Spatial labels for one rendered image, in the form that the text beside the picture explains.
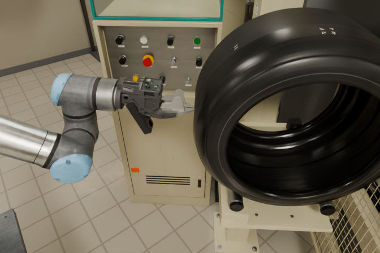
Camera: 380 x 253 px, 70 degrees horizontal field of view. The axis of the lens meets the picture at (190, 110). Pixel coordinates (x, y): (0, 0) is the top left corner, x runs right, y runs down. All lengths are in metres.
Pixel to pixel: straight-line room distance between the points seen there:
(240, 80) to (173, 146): 1.02
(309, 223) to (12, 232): 1.13
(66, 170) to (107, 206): 1.36
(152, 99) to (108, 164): 1.64
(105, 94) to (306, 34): 0.49
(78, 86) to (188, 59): 0.67
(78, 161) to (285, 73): 0.51
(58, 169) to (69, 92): 0.19
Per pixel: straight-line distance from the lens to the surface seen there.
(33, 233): 2.13
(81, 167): 0.72
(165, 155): 1.62
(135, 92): 0.73
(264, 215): 1.03
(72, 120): 0.81
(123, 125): 1.52
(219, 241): 1.86
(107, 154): 2.41
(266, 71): 0.59
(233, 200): 0.90
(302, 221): 1.05
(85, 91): 0.75
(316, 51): 0.61
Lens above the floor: 1.64
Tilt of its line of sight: 36 degrees down
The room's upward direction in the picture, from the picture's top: straight up
